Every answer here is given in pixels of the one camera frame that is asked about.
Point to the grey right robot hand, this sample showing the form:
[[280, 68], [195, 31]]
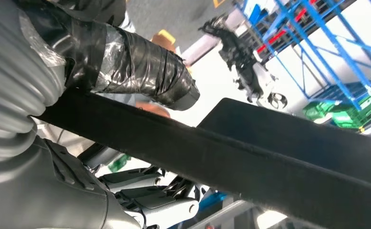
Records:
[[46, 196]]

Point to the black jagged machine part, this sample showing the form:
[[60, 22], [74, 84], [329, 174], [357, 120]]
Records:
[[239, 57]]

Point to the blue metal shelf rack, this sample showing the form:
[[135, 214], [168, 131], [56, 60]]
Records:
[[312, 47]]

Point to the red barrier belt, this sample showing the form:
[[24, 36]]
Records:
[[275, 37]]

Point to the green plastic crate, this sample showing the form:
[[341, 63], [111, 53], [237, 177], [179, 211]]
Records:
[[340, 118]]

